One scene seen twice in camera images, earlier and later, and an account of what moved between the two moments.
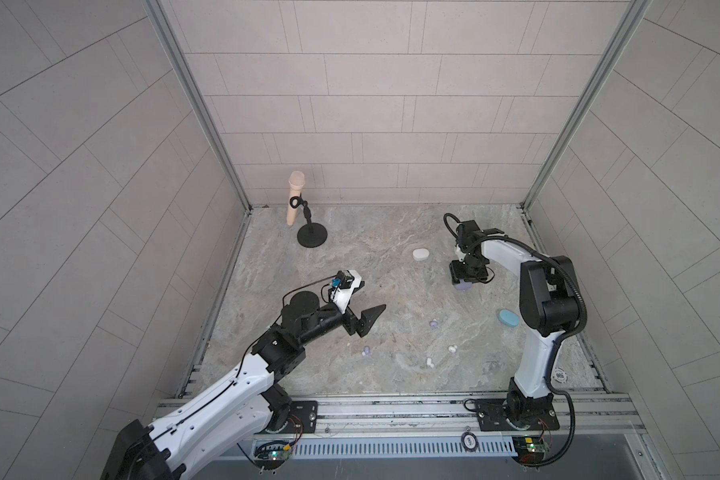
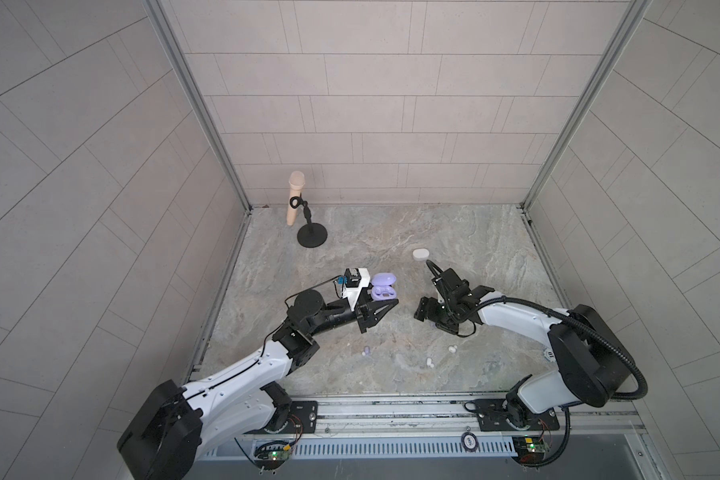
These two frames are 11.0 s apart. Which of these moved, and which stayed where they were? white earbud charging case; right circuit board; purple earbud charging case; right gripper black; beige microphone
Moved: right gripper black; purple earbud charging case
Stayed: white earbud charging case; right circuit board; beige microphone
